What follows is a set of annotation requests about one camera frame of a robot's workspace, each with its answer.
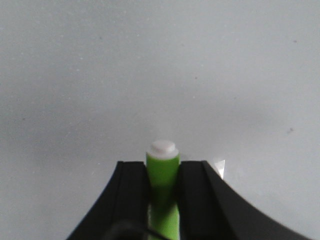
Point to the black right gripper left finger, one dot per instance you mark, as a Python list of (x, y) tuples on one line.
[(121, 210)]

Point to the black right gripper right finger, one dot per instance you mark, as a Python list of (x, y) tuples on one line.
[(209, 209)]

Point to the green marker pen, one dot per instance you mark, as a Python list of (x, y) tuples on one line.
[(162, 164)]

